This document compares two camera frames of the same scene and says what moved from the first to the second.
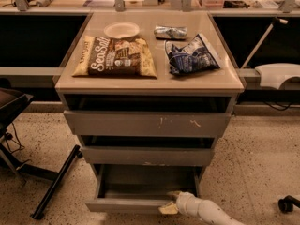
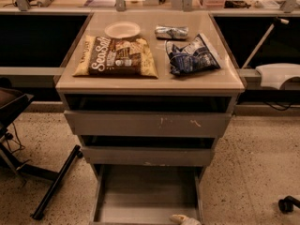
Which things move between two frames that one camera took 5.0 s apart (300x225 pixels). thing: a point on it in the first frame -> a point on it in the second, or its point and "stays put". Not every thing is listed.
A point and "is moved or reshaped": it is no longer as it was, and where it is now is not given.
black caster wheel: x=286 y=203 stays put
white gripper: x=185 y=201 -> x=184 y=219
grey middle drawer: x=146 y=156 stays put
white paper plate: x=121 y=29 stays put
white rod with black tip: x=275 y=20 stays put
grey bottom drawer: x=124 y=188 is moved or reshaped
